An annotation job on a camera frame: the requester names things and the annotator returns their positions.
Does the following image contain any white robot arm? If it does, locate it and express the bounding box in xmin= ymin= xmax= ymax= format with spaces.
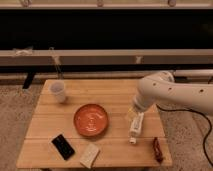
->
xmin=132 ymin=71 xmax=213 ymax=116

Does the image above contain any white squeeze bottle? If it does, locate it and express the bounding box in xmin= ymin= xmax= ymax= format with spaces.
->
xmin=130 ymin=113 xmax=144 ymax=144

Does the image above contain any orange round plate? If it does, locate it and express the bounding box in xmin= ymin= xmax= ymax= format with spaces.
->
xmin=73 ymin=104 xmax=109 ymax=137

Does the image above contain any red chili snack bar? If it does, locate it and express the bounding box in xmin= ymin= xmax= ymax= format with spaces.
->
xmin=153 ymin=137 xmax=164 ymax=163

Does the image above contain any wooden table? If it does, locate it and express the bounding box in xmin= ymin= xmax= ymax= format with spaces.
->
xmin=17 ymin=79 xmax=172 ymax=168

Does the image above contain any black smartphone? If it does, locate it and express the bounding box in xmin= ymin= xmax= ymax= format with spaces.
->
xmin=52 ymin=134 xmax=75 ymax=160

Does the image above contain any grey metal railing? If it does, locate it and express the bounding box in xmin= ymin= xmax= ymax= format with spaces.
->
xmin=0 ymin=49 xmax=213 ymax=66

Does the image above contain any black power cable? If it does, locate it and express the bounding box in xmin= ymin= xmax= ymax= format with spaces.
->
xmin=155 ymin=104 xmax=213 ymax=168

